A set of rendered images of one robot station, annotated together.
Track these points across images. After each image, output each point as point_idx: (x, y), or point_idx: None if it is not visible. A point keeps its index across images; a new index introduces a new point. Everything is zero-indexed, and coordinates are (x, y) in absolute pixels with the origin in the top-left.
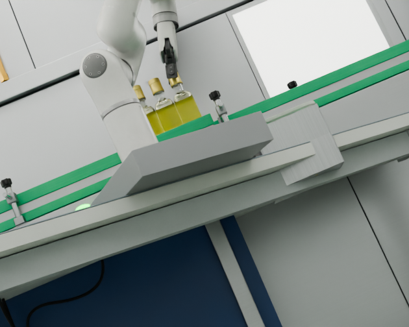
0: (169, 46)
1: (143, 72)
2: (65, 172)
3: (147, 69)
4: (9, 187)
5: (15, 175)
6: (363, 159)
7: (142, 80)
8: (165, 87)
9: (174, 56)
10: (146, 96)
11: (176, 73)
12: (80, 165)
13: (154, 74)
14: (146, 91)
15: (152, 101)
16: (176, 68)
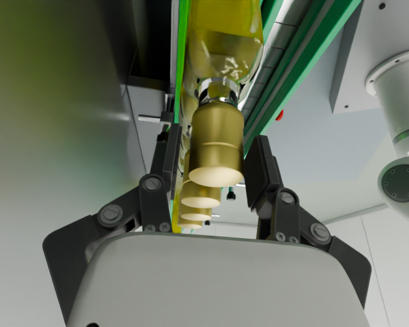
0: (367, 280)
1: (18, 306)
2: (123, 191)
3: (0, 314)
4: (233, 191)
5: None
6: None
7: (41, 266)
8: (23, 183)
9: (285, 227)
10: (67, 203)
11: (268, 145)
12: (119, 185)
13: (1, 274)
14: (59, 218)
15: (69, 176)
16: (274, 165)
